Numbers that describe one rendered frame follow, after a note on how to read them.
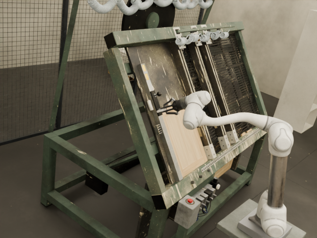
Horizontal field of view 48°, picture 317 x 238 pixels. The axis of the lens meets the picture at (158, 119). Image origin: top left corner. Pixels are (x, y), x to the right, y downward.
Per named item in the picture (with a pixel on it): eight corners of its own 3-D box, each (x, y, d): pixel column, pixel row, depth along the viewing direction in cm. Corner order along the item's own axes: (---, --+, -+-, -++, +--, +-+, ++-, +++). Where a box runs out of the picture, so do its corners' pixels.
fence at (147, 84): (175, 181, 281) (179, 181, 278) (137, 65, 275) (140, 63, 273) (179, 179, 284) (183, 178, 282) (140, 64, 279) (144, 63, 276)
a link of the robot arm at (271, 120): (268, 111, 240) (270, 118, 227) (294, 120, 239) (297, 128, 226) (260, 128, 245) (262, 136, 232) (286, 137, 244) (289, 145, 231)
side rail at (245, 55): (258, 123, 428) (266, 121, 422) (229, 34, 422) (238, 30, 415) (260, 121, 435) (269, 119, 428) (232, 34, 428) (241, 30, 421)
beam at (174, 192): (155, 210, 266) (167, 209, 259) (150, 195, 265) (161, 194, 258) (263, 130, 436) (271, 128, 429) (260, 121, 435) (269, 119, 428)
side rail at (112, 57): (150, 195, 265) (162, 194, 258) (102, 52, 259) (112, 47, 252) (155, 191, 270) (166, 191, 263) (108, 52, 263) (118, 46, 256)
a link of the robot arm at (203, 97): (187, 91, 245) (182, 105, 237) (206, 85, 235) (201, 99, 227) (196, 101, 250) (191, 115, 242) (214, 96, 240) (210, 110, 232)
